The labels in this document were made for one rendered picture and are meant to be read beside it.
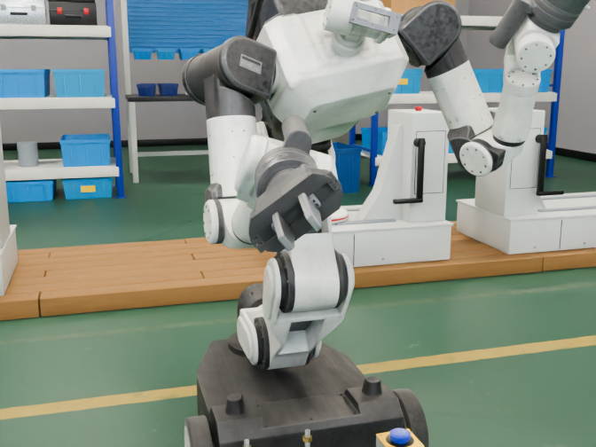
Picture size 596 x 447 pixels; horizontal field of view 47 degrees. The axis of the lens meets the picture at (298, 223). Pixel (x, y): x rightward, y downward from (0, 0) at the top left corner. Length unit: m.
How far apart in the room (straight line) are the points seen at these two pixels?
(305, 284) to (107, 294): 1.63
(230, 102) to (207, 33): 5.80
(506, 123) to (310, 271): 0.52
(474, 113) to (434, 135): 1.97
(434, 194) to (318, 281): 1.99
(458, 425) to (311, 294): 0.76
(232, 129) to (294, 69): 0.16
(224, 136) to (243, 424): 0.73
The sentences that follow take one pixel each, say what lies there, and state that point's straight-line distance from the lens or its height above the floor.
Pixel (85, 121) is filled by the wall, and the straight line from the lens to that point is 9.36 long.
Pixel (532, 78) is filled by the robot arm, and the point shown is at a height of 0.99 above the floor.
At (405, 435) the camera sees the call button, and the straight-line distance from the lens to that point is 1.39.
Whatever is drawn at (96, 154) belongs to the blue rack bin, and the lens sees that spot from 5.69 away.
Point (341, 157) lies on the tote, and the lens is 5.66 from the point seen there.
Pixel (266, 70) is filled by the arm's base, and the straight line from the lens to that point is 1.28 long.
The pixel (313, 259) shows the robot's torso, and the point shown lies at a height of 0.59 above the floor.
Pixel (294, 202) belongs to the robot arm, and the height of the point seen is 0.86.
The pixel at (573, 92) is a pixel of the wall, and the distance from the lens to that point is 8.62.
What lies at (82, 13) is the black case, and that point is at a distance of 5.67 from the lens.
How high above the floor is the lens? 1.01
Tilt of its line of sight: 13 degrees down
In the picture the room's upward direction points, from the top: straight up
